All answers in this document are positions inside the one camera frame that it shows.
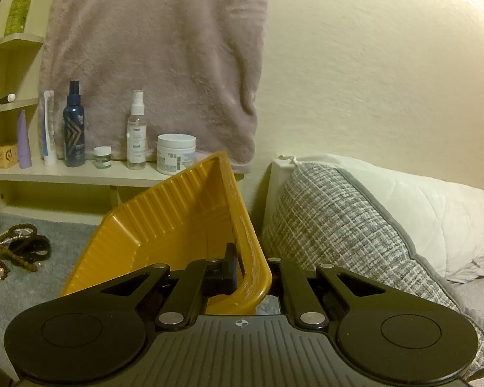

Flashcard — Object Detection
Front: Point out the green liquid bottle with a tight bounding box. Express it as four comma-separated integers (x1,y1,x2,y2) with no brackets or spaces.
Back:
4,0,36,38

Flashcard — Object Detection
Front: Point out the grey woven cloth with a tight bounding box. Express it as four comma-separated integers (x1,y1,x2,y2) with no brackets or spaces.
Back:
262,163,484,380

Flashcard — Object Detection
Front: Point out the yellow plastic tray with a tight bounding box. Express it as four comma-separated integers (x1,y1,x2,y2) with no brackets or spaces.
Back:
60,151,273,315

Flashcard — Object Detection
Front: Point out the white blue tube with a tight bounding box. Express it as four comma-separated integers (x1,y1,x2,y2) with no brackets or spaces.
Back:
42,90,58,166

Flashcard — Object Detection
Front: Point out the small green jar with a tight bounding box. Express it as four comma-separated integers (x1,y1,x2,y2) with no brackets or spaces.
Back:
94,146,114,170

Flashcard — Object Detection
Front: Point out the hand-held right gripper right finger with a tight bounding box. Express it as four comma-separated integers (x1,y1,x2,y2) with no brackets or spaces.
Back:
266,256,392,329

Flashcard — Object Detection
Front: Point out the pink fluffy towel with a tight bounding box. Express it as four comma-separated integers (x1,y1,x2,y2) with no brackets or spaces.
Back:
38,0,269,174

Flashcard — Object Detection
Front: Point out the white pillow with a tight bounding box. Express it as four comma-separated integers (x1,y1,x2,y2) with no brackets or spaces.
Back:
298,154,484,285

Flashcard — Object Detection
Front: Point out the clear spray bottle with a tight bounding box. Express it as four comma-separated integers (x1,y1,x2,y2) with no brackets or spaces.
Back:
126,90,148,171

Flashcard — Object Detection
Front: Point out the white pearl necklace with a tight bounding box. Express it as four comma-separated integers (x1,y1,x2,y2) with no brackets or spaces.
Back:
0,228,35,246

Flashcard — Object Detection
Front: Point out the white cream jar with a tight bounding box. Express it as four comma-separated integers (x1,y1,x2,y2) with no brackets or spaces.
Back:
156,134,197,176

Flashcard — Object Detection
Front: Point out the white shelf unit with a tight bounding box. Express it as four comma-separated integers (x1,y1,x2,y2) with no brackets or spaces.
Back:
0,32,198,220

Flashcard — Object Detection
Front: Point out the lavender bed sheet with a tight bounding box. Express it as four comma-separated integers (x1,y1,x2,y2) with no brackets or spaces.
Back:
444,250,484,331

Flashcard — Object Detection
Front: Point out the small cardboard box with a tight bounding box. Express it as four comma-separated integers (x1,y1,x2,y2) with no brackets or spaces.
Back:
0,143,20,170

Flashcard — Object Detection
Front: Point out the purple tapered bottle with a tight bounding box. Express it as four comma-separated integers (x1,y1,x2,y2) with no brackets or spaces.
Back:
17,110,33,169

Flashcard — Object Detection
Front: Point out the dark bead bracelet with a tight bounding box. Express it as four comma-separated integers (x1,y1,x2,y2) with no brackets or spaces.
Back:
8,236,52,264

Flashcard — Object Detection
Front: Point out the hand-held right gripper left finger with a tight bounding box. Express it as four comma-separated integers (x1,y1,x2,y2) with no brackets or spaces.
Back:
99,244,247,329

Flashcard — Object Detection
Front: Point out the dark blue spray bottle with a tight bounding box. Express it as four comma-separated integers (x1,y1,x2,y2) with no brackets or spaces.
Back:
62,81,86,168

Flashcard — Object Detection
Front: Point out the grey fluffy mat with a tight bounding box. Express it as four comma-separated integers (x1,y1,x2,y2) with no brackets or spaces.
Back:
0,210,106,380

